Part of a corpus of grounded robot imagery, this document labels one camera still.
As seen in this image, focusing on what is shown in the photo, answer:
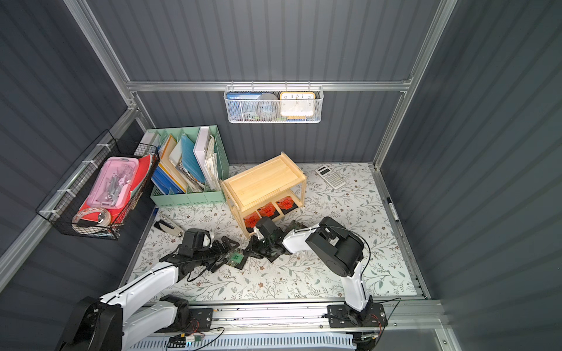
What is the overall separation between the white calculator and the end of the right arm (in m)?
0.48

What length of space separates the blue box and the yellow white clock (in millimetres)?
110

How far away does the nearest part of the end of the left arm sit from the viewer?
2.07ft

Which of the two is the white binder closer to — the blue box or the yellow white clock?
the blue box

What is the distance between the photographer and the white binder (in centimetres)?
93

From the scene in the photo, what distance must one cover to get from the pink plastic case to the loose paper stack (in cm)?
25

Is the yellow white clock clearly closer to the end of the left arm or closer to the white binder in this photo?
the white binder

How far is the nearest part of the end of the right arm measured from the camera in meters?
0.74

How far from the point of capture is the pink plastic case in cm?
70
